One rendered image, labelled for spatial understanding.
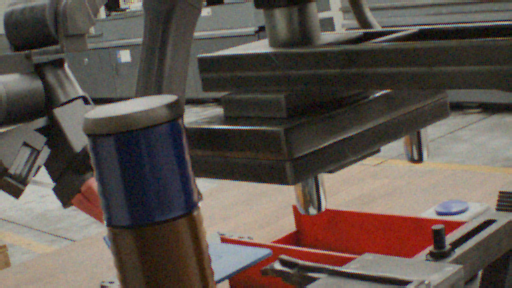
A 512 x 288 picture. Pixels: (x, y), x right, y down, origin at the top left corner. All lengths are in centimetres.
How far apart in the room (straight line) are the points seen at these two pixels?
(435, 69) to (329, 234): 54
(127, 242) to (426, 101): 36
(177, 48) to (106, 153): 73
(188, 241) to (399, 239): 63
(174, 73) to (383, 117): 47
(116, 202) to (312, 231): 71
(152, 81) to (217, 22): 686
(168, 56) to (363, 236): 30
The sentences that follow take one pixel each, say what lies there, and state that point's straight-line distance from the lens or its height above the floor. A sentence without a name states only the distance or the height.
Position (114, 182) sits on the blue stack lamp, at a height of 117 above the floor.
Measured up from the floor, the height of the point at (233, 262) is 99.
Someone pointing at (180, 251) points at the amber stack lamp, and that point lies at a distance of 32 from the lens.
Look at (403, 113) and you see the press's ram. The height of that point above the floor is 112.
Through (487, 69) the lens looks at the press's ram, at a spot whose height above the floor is 117.
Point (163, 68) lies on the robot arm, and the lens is 102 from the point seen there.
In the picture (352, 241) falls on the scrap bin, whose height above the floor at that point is 92.
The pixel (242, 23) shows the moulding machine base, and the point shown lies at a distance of 761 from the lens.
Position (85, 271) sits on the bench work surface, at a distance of 112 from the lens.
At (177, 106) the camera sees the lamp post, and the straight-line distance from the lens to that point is 32.
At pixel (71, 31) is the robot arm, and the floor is 121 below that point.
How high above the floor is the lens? 124
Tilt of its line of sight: 12 degrees down
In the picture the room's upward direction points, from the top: 10 degrees counter-clockwise
